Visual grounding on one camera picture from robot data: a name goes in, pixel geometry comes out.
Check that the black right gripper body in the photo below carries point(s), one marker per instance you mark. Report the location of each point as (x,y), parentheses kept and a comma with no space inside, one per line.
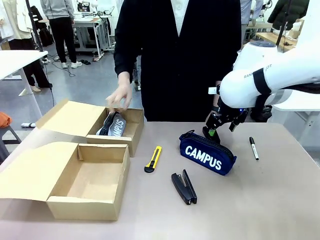
(222,116)

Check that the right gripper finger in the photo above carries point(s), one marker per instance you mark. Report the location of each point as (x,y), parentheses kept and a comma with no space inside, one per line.
(235,125)
(211,135)

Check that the navy CAMPUS pencil case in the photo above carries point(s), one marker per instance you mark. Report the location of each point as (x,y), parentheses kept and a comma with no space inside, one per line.
(207,152)

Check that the grey CAMPUS pencil case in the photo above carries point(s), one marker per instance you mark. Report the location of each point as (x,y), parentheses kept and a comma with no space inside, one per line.
(116,126)

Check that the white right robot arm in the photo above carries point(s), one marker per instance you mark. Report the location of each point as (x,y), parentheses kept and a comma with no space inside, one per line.
(250,75)

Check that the person's right forearm black sleeve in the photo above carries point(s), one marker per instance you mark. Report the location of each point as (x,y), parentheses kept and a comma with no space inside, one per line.
(126,50)

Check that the small cardboard box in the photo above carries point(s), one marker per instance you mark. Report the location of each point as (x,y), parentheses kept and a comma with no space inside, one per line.
(75,117)

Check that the large cardboard box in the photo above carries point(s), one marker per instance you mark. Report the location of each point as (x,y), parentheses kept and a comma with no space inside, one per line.
(37,172)

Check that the person's right hand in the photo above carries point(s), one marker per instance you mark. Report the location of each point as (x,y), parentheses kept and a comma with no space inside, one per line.
(123,95)

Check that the black marker pen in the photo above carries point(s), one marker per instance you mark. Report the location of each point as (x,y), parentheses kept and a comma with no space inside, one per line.
(253,148)

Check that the person torso black cardigan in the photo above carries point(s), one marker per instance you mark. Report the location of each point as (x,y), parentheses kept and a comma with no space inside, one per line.
(190,75)

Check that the black stapler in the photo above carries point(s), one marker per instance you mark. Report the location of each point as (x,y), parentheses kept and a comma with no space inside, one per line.
(183,187)

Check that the yellow utility knife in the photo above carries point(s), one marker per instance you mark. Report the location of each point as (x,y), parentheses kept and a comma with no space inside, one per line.
(153,160)

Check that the white side table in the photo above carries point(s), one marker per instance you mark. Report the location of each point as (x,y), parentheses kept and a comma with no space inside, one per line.
(300,117)

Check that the wooden table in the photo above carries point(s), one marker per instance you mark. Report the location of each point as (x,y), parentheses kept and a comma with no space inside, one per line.
(270,37)

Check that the bystander in grey shirt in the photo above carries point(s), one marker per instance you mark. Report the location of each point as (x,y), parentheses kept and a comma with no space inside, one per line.
(250,12)

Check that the thin black stand pole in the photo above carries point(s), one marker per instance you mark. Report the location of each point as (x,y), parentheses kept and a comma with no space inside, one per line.
(282,22)

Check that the black hanging jacket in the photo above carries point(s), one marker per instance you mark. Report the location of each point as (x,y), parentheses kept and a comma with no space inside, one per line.
(287,12)

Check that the grey metal workbench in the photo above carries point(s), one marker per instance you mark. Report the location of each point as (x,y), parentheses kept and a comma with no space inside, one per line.
(92,27)

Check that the white power strip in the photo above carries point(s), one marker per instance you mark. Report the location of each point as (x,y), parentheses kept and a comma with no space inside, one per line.
(29,124)

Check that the bystander in grey hoodie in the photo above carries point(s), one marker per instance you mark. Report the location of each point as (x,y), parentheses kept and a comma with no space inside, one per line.
(60,25)

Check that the black tripod pole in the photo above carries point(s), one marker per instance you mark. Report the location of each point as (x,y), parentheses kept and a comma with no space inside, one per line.
(35,27)

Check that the orange cloth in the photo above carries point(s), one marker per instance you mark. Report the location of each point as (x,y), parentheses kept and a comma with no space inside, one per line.
(4,119)

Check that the white desk with legs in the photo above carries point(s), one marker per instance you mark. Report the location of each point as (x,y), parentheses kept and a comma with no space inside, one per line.
(15,62)

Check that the bystander in cream jacket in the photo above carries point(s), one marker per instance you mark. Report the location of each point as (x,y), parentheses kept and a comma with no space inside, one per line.
(17,22)

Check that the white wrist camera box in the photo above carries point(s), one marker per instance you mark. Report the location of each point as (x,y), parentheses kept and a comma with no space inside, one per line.
(213,90)

